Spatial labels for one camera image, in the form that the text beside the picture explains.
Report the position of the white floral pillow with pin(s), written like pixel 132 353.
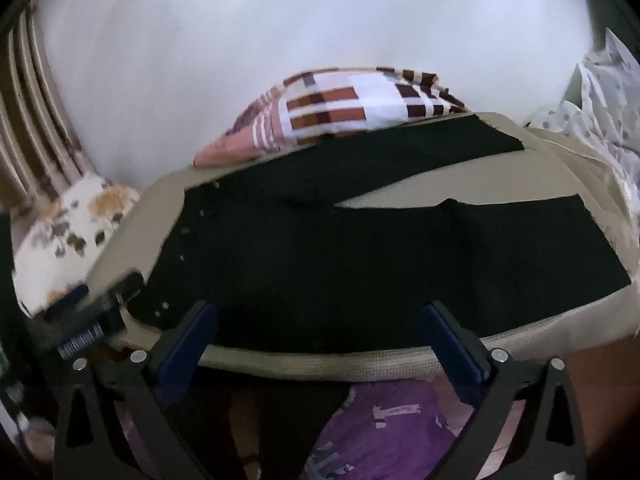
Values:
pixel 75 230

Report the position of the striped beige curtain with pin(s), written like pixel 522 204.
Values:
pixel 30 125

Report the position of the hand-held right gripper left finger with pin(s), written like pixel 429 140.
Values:
pixel 192 336

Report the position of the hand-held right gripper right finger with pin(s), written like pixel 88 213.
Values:
pixel 452 346

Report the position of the white polka dot cloth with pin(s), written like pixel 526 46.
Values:
pixel 600 105

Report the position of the black pants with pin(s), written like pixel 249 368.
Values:
pixel 350 270

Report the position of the plaid brown white pillow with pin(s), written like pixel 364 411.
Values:
pixel 340 105

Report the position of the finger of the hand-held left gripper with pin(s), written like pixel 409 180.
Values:
pixel 70 300
pixel 129 286

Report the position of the beige woven mattress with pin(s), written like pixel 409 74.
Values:
pixel 555 175

